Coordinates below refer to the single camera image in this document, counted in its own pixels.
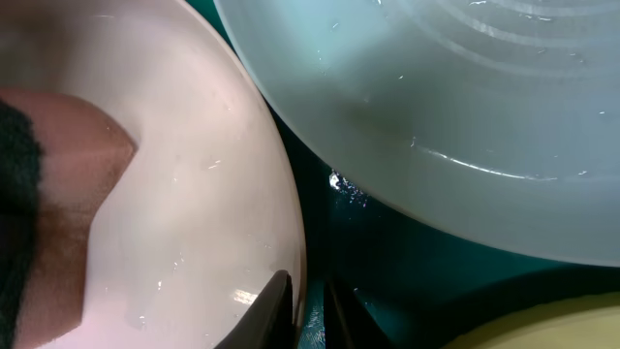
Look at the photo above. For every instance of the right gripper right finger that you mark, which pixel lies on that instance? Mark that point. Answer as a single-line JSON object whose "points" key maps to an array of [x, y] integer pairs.
{"points": [[348, 325]]}

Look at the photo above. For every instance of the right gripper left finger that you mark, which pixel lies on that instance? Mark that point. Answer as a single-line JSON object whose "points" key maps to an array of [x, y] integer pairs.
{"points": [[268, 322]]}

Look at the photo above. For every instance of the pink plate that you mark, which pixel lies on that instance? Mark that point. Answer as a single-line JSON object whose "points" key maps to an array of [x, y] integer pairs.
{"points": [[207, 212]]}

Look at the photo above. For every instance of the teal plastic tray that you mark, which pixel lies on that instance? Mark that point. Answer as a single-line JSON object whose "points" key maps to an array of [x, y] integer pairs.
{"points": [[424, 286]]}

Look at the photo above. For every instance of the yellow plate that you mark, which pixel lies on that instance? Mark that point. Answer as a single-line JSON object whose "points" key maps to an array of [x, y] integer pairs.
{"points": [[588, 322]]}

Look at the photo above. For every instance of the light blue plate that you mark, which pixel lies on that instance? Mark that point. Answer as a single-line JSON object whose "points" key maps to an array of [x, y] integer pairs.
{"points": [[496, 121]]}

